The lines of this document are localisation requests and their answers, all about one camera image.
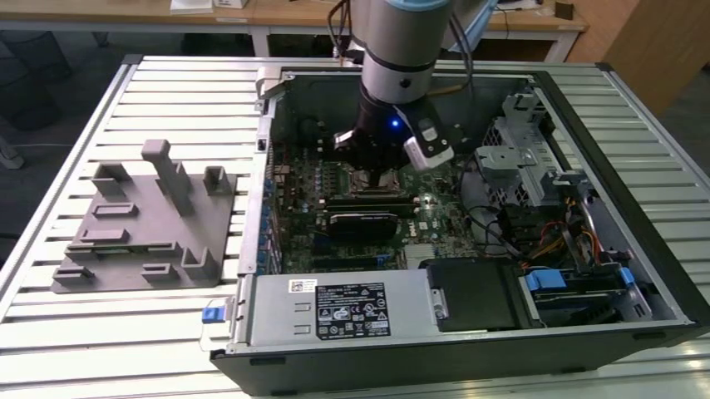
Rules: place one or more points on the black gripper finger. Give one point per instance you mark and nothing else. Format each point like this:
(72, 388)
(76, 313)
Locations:
(389, 179)

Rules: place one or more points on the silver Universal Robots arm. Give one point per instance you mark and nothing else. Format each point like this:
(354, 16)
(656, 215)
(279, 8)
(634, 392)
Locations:
(399, 50)

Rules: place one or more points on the CPU socket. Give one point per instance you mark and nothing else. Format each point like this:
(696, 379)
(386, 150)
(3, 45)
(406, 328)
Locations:
(366, 193)

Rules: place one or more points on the green motherboard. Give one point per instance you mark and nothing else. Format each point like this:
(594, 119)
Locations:
(443, 208)

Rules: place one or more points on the black graphics card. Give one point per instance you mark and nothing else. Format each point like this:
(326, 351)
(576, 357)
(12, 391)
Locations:
(361, 226)

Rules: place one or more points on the silver chipset heatsink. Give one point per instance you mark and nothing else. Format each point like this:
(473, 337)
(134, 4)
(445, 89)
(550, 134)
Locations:
(419, 254)

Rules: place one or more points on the metal drive cage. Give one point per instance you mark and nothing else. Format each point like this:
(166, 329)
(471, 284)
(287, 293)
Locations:
(510, 158)

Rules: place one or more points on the blue disk carrier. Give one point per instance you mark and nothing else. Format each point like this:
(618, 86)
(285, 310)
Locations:
(546, 280)

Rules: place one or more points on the grey power supply unit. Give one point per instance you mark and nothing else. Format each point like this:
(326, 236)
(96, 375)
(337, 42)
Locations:
(266, 307)

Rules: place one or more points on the grey parts rack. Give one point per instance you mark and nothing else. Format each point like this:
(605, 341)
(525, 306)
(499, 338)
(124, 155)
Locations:
(160, 232)

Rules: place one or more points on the white box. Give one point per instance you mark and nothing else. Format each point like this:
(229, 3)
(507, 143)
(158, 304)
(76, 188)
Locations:
(191, 5)
(230, 3)

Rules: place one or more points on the blue case latch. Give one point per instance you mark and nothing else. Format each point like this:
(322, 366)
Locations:
(214, 314)

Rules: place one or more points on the small brown box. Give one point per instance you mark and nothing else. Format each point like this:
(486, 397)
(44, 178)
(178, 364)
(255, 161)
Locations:
(564, 10)

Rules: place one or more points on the black PC case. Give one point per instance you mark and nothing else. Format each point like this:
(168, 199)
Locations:
(389, 374)

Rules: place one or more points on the green RAM stick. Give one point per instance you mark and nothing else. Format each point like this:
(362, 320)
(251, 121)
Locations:
(119, 249)

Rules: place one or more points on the wooden desk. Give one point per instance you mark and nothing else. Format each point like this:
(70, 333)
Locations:
(139, 16)

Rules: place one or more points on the wooden cabinet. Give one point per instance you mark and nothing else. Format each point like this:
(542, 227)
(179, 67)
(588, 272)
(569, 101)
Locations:
(654, 50)

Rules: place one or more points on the black mesh bin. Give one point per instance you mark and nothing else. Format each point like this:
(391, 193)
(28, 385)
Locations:
(34, 83)

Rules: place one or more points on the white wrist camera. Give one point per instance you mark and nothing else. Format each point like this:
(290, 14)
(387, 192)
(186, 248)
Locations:
(430, 145)

